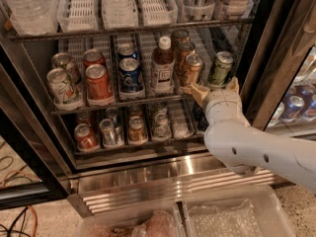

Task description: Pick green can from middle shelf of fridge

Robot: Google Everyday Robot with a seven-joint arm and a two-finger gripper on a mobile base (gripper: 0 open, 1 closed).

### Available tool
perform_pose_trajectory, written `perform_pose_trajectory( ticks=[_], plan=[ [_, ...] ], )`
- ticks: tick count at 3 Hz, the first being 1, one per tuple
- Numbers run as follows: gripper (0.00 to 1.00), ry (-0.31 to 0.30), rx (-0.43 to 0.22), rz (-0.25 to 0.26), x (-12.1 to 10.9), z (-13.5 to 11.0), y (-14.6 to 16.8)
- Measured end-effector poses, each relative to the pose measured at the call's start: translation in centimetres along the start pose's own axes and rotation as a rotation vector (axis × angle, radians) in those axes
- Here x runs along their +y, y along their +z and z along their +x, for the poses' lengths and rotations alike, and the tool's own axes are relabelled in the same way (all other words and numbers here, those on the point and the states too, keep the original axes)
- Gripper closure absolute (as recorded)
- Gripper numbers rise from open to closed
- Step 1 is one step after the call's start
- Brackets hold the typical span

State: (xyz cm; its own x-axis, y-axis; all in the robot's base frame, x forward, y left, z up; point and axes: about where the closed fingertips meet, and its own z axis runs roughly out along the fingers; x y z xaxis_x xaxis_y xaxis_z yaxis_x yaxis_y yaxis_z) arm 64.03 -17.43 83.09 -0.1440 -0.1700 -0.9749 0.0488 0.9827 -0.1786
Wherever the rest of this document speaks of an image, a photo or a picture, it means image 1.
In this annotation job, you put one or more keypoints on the gold brown can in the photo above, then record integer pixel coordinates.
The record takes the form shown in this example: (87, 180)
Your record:
(177, 36)
(193, 65)
(183, 49)

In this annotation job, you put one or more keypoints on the green soda can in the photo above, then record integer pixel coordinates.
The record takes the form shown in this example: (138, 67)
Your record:
(220, 68)

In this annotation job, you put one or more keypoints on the front blue can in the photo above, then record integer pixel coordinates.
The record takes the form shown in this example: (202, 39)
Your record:
(129, 75)

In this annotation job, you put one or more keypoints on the fridge right glass door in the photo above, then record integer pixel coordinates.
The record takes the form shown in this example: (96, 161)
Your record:
(282, 34)

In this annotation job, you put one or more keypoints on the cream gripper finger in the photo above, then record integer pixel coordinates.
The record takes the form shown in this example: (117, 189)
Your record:
(199, 93)
(233, 85)

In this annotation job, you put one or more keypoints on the front white green can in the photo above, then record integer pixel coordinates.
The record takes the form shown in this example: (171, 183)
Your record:
(62, 87)

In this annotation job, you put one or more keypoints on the bottom shelf silver can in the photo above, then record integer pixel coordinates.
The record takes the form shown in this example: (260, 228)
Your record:
(108, 131)

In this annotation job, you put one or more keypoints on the front gold brown can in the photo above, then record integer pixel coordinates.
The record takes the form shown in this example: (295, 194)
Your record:
(193, 65)

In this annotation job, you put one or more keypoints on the bottom shelf blue can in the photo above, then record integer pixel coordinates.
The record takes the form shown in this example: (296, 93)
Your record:
(202, 123)

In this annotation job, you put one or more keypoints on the rear silver can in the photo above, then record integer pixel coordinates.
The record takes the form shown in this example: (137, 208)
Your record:
(66, 61)

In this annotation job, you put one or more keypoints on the clear plastic bin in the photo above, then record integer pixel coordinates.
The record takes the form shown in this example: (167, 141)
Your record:
(271, 217)
(157, 218)

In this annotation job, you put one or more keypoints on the bottom shelf white can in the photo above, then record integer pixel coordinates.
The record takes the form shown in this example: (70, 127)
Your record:
(161, 128)

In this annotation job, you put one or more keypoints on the middle gold brown can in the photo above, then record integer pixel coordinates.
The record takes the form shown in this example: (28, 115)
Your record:
(183, 49)

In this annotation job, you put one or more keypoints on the rear gold brown can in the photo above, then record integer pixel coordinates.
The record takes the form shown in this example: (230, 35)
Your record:
(177, 36)

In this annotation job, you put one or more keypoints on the front orange can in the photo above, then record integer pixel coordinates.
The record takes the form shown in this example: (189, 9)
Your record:
(98, 82)

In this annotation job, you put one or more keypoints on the rear blue can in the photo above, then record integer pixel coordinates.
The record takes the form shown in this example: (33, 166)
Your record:
(127, 51)

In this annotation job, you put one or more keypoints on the fridge left glass door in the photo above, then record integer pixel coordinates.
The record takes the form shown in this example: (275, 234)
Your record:
(24, 128)

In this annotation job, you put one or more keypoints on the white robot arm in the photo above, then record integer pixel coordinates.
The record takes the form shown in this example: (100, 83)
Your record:
(240, 147)

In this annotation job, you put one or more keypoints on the bottom shelf gold can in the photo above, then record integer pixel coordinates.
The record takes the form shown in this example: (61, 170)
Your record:
(136, 130)

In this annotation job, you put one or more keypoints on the bubble wrap sheet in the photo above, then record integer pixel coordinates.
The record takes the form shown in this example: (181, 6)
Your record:
(225, 218)

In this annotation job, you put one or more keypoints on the tea bottle white cap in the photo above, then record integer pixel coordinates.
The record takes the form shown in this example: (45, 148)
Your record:
(162, 64)

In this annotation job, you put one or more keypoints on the fridge glass door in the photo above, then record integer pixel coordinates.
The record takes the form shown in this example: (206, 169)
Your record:
(24, 128)
(282, 34)

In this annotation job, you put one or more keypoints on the steel fridge base grille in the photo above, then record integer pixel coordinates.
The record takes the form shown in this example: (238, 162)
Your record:
(103, 190)

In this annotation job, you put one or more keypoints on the left clear plastic bin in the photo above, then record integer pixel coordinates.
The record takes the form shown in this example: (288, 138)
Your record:
(157, 218)

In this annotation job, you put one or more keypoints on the bottom shelf orange can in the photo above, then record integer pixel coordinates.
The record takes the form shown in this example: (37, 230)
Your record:
(85, 136)

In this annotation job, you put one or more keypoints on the right clear plastic bin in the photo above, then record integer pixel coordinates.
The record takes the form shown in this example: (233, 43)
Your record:
(271, 217)

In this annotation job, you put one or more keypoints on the rear orange can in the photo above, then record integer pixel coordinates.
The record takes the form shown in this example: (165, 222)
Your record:
(93, 56)

